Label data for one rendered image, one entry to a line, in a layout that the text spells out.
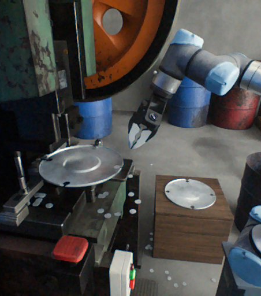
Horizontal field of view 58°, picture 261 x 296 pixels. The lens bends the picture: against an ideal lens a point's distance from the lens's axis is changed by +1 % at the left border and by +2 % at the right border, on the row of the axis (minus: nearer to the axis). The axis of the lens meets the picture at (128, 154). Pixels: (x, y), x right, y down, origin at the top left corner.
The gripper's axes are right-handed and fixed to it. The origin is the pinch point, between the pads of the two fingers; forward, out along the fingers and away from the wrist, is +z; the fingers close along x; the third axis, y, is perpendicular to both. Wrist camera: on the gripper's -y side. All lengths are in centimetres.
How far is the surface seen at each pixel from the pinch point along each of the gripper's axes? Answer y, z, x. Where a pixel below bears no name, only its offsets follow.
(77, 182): -10.4, 14.2, 10.5
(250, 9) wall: 325, -103, -80
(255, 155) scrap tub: 85, 7, -84
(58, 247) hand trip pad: -32.9, 14.6, 6.6
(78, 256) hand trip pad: -34.5, 12.5, 1.9
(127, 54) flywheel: 34.2, -19.5, 16.6
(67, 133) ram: -3.1, 4.1, 20.0
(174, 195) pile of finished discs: 46, 39, -39
